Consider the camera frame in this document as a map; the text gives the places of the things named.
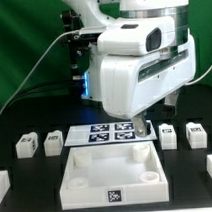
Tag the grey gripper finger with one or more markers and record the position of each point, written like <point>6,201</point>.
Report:
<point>170,103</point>
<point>140,126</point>

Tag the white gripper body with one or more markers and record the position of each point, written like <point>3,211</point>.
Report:
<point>129,85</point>

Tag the white square table top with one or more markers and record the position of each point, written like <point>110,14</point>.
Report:
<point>113,175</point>

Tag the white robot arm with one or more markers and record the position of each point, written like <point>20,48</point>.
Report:
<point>103,13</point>

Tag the white marker plate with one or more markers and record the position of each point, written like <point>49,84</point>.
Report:
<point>105,133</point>

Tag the white left obstacle block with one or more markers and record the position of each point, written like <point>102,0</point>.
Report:
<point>4,184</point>

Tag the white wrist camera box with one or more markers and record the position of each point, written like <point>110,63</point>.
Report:
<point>137,37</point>

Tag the black camera pole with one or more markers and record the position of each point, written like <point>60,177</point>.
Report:
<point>77,49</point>

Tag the grey camera on pole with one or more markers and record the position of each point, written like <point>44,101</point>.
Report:
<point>88,34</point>

